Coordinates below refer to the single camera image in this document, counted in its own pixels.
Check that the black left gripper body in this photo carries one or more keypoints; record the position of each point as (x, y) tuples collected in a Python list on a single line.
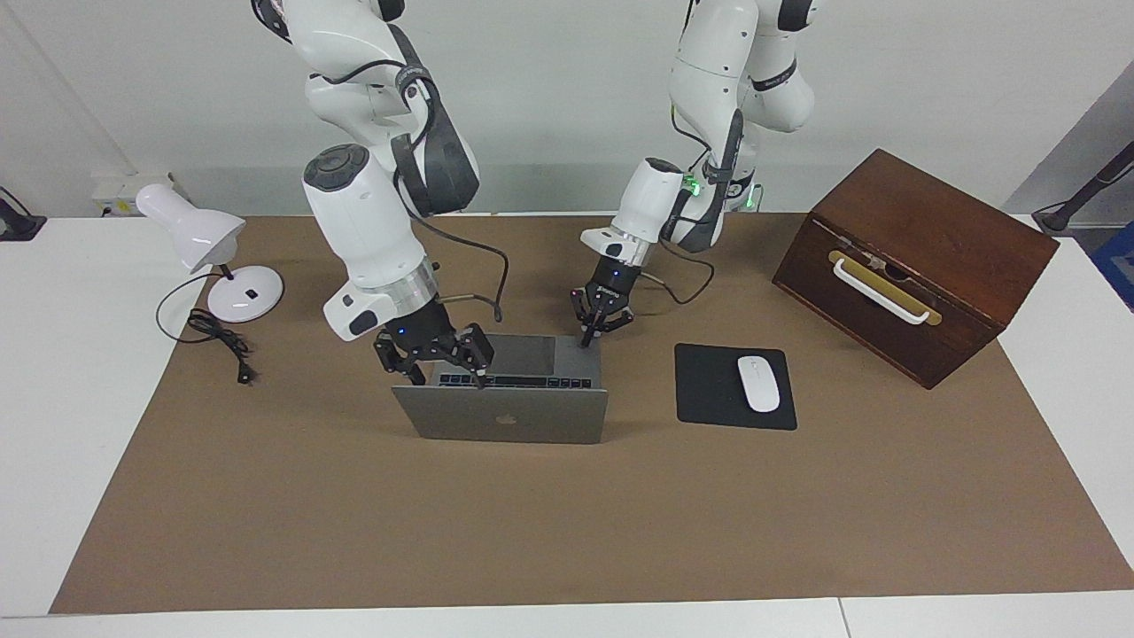
[(616, 279)]

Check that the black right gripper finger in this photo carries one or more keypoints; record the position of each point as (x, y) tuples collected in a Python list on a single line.
[(399, 353), (478, 347)]

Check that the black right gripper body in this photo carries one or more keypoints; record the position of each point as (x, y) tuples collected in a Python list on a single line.
[(425, 330)]

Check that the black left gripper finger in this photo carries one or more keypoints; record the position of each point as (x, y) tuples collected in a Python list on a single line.
[(586, 319), (618, 321)]

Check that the silver laptop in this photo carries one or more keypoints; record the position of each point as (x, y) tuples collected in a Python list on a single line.
[(532, 416)]

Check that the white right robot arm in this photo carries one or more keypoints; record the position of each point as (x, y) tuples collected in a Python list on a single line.
[(363, 221)]

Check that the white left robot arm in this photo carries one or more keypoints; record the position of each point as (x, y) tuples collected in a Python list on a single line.
[(651, 199)]

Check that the black mouse pad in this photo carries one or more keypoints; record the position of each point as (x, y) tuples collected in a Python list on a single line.
[(704, 390)]

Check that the white computer mouse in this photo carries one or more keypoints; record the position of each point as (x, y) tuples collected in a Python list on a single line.
[(759, 385)]

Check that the brown table mat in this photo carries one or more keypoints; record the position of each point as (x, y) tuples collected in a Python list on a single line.
[(532, 532)]

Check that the white desk lamp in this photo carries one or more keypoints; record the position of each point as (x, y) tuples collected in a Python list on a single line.
[(190, 226)]

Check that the dark brown wooden box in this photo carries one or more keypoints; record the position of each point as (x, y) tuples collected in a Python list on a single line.
[(930, 221)]

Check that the black stand base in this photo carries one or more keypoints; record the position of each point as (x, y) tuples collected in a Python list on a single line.
[(18, 229)]

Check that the black tripod stand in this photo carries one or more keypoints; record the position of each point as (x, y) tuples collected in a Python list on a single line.
[(1059, 217)]

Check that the blue crate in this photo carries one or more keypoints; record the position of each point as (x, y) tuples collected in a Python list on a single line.
[(1118, 266)]

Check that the white wall socket strip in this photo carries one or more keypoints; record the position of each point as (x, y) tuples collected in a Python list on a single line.
[(115, 190)]

